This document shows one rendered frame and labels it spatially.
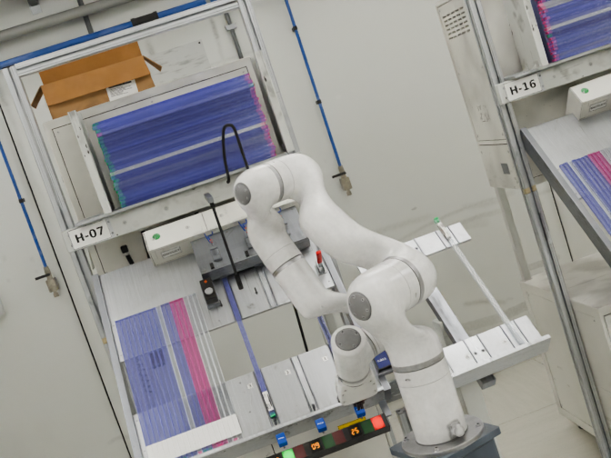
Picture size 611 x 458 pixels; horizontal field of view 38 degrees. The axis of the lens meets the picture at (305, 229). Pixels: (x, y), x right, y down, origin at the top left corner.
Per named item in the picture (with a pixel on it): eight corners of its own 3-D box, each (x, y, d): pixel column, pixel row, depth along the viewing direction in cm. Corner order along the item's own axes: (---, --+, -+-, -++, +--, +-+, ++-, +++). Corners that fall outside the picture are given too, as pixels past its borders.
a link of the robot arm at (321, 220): (390, 331, 193) (434, 303, 204) (410, 293, 186) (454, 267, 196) (242, 192, 213) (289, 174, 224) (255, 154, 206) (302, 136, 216)
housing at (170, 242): (305, 226, 284) (300, 198, 273) (159, 278, 278) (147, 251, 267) (297, 209, 289) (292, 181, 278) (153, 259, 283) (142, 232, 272)
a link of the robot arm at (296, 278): (323, 246, 226) (394, 344, 219) (271, 280, 221) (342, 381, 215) (327, 235, 217) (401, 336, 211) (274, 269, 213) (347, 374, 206)
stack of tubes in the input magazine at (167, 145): (278, 154, 274) (251, 71, 271) (120, 208, 268) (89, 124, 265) (274, 154, 286) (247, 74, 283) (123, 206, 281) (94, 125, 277)
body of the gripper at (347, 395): (339, 391, 216) (343, 411, 225) (378, 376, 217) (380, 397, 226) (328, 365, 220) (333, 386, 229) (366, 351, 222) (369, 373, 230)
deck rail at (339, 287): (392, 399, 242) (391, 388, 237) (385, 401, 242) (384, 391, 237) (306, 214, 286) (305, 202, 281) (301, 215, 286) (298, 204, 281)
